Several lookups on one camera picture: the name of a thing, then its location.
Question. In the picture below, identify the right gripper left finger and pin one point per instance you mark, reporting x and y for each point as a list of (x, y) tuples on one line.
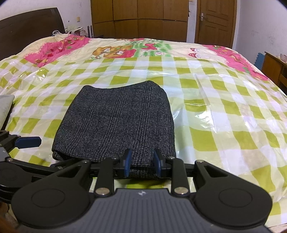
[(74, 181)]

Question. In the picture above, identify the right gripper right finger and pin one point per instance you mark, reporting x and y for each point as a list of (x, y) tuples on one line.
[(217, 195)]

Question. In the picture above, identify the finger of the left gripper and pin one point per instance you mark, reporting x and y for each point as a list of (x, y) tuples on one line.
[(10, 141)]

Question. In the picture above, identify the dark grey plaid pants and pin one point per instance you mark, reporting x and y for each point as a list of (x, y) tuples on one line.
[(104, 122)]

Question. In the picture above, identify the grey pillow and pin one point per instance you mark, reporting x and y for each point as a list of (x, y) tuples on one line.
[(6, 102)]

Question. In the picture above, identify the green checkered floral bedspread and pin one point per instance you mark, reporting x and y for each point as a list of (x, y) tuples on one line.
[(225, 110)]

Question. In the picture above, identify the dark wooden headboard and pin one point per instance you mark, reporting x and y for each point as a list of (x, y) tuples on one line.
[(20, 30)]

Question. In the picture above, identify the silver thermos bottle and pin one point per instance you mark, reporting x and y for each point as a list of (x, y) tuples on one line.
[(90, 31)]

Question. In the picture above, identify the wooden side table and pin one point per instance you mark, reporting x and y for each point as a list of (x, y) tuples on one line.
[(275, 70)]

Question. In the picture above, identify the blue foam mat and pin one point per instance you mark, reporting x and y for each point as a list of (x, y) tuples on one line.
[(259, 61)]

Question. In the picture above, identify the brown wooden door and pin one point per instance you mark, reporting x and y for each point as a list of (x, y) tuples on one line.
[(216, 22)]

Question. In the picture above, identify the brown wooden wardrobe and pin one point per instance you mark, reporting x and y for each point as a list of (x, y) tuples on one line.
[(129, 19)]

